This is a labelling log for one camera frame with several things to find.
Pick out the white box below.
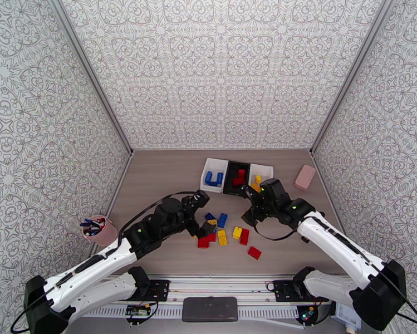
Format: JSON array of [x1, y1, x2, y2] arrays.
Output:
[[334, 303, 363, 332]]

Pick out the white plastic bin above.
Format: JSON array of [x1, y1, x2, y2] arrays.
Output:
[[248, 164, 274, 191], [200, 158, 229, 193]]

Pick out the pink sponge block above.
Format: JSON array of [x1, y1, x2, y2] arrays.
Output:
[[294, 164, 317, 191]]

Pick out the aluminium corner post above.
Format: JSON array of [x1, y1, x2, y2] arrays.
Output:
[[46, 0, 134, 156], [310, 0, 393, 156]]

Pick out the pink pen cup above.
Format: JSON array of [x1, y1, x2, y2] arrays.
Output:
[[81, 214, 119, 247]]

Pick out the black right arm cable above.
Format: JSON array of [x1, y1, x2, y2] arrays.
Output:
[[254, 218, 298, 242]]

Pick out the black plastic bin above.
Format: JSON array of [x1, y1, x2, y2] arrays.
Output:
[[223, 161, 252, 196]]

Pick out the white slotted cable duct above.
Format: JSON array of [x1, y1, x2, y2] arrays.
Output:
[[90, 306, 301, 319]]

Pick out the black rectangular device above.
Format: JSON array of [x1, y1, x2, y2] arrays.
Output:
[[181, 297, 238, 323]]

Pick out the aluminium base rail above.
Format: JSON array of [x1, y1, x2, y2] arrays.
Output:
[[60, 273, 348, 310]]

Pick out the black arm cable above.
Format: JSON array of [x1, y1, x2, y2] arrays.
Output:
[[254, 218, 298, 242], [119, 191, 198, 240]]

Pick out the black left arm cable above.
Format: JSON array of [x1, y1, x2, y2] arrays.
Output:
[[119, 191, 198, 240]]

